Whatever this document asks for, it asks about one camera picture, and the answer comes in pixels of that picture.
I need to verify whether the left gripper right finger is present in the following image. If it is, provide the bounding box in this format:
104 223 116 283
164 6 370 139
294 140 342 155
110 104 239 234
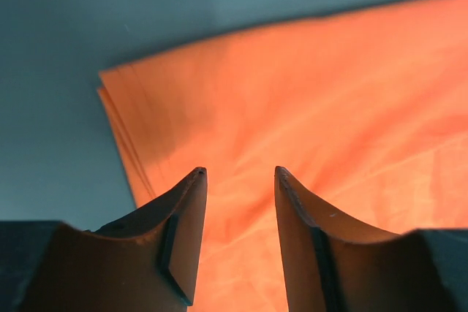
274 167 467 311

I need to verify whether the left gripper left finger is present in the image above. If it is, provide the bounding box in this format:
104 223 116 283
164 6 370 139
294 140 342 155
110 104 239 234
1 167 207 311

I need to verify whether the orange t shirt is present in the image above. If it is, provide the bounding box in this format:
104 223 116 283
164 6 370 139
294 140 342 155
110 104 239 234
99 0 467 311

